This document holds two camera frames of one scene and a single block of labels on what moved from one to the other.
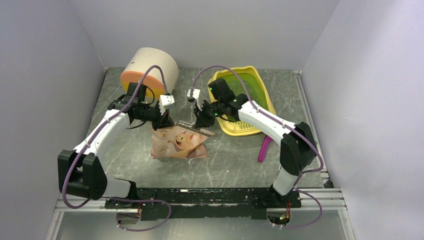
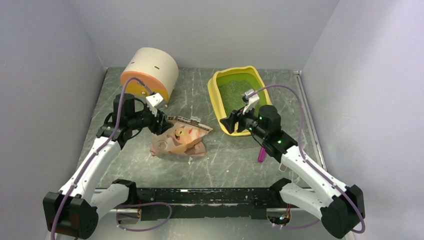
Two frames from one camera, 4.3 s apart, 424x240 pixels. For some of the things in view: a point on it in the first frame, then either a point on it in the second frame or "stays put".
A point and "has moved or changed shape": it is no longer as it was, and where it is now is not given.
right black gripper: x=202 y=119 to x=234 y=117
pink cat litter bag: x=179 y=142 has moved or changed shape
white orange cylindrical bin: x=157 y=68 stays put
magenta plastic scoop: x=262 y=154 stays put
